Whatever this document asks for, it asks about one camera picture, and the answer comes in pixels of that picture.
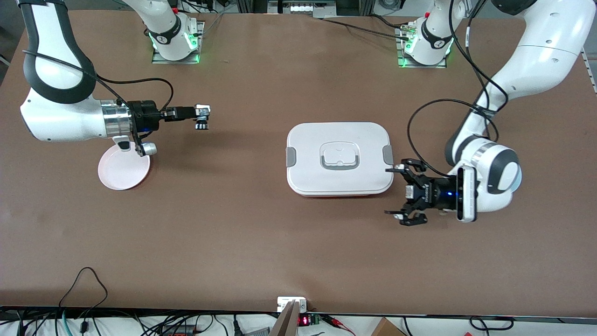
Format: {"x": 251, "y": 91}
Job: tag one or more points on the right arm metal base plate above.
{"x": 198, "y": 28}

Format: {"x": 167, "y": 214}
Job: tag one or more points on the white lidded storage box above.
{"x": 339, "y": 140}

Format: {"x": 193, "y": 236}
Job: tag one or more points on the white power strip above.
{"x": 303, "y": 6}

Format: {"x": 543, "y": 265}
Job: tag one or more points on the red clip test leads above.
{"x": 338, "y": 323}

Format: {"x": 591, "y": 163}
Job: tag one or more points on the red digit display board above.
{"x": 304, "y": 320}

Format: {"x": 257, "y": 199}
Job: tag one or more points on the pink round plate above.
{"x": 122, "y": 171}

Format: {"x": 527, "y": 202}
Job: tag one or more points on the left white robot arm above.
{"x": 541, "y": 56}

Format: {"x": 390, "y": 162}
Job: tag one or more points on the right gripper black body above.
{"x": 145, "y": 115}

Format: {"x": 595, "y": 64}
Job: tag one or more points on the brown cardboard box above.
{"x": 387, "y": 328}

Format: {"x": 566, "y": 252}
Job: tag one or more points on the aluminium camera mount post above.
{"x": 289, "y": 322}

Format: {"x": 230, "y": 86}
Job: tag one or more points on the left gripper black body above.
{"x": 437, "y": 192}

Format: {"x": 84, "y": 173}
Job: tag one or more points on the orange push-button switch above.
{"x": 202, "y": 116}

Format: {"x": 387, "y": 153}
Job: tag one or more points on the light blue round plate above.
{"x": 518, "y": 177}

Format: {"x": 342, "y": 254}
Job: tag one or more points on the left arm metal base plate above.
{"x": 400, "y": 60}

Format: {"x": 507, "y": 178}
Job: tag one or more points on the aluminium frame profile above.
{"x": 590, "y": 65}

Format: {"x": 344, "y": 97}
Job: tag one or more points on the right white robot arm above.
{"x": 51, "y": 121}

